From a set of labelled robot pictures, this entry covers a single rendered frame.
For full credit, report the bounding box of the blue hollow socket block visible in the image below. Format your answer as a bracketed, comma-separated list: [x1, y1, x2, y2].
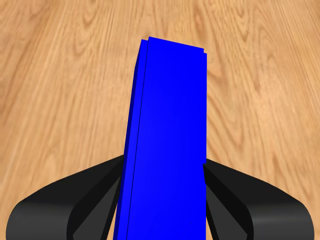
[112, 36, 208, 240]

